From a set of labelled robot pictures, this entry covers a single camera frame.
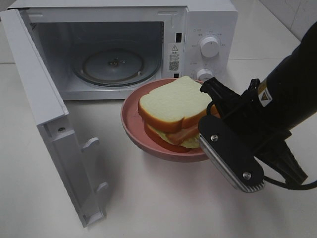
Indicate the white microwave oven body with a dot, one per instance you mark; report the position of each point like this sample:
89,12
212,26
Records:
84,26

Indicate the upper white power knob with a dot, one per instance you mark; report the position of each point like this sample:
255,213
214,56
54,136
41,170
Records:
209,46

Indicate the pink plate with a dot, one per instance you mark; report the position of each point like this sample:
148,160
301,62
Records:
133,125

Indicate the white bread sandwich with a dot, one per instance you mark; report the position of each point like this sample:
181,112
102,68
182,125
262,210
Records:
171,114

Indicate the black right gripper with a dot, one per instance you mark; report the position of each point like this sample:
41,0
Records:
262,117

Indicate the glass microwave turntable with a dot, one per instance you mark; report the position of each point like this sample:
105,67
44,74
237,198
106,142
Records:
117,67

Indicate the white warning label sticker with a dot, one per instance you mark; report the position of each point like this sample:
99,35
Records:
174,56

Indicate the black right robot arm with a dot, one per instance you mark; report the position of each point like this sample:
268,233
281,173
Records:
300,68

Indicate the lower white timer knob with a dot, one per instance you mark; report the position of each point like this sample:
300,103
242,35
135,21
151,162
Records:
204,74

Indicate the white microwave door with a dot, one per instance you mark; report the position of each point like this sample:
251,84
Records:
79,164

